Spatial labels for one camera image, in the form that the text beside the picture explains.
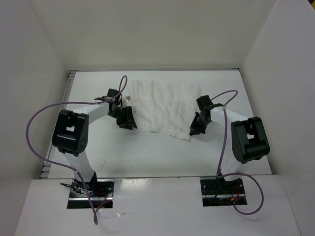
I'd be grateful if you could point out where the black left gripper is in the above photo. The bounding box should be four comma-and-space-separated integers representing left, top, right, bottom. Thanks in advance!
108, 106, 137, 130

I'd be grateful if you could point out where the white skirt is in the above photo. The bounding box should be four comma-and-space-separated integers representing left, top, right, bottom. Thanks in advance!
127, 80, 202, 141

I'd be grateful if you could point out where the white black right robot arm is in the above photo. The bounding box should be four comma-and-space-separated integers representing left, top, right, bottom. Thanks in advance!
189, 95, 270, 193

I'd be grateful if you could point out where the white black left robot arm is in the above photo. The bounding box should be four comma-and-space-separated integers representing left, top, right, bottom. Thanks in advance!
52, 89, 137, 197

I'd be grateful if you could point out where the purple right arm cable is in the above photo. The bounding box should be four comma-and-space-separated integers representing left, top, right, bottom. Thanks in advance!
210, 90, 265, 215

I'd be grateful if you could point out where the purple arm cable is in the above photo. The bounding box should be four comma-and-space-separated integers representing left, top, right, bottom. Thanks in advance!
210, 90, 265, 215
26, 75, 128, 226

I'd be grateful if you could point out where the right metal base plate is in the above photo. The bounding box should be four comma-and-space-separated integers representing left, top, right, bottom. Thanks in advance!
200, 177, 247, 207

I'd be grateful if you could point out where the metal base plate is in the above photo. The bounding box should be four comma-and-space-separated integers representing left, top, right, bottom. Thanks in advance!
200, 177, 247, 207
63, 179, 114, 209

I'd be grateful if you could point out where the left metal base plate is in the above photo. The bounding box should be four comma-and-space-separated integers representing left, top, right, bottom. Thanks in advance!
63, 179, 114, 209

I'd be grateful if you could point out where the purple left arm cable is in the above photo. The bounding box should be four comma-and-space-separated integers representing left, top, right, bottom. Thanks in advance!
26, 75, 128, 226

